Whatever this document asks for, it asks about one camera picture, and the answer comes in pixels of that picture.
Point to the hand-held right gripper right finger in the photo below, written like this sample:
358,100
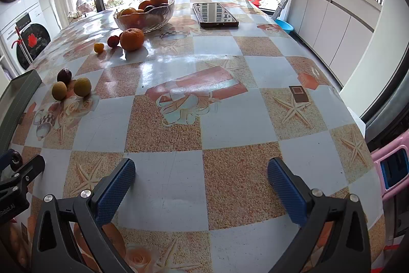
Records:
287,193

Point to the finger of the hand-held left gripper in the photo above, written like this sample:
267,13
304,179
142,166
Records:
8,159
28,175

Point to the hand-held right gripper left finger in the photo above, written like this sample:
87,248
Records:
115,193

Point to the grey shallow tray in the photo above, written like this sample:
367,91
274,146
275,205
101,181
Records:
19,100

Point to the large orange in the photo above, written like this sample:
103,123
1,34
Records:
132,39

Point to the brown fruit far corner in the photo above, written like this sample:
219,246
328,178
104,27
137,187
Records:
59,90

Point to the pink plastic stool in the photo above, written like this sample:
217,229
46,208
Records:
378,155

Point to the dark purple plum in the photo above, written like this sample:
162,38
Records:
64,75

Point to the yellow-green round fruit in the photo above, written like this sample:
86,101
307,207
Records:
82,87

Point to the white front-load washing machine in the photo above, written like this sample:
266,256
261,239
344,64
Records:
32,42

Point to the small yellow kumquat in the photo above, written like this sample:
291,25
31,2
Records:
98,47

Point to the red plum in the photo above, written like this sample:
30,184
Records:
112,41

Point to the white cabinet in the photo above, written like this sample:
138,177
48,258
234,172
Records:
335,36

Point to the blue basin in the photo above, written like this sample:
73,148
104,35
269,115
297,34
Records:
284,26

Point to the potted flowers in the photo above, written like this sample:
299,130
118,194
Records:
81,6

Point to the clear glass bowl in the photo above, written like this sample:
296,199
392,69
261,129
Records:
150,25

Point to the black smartphone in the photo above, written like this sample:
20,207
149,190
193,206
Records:
215,15

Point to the red bucket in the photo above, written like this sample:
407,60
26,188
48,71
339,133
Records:
254,0

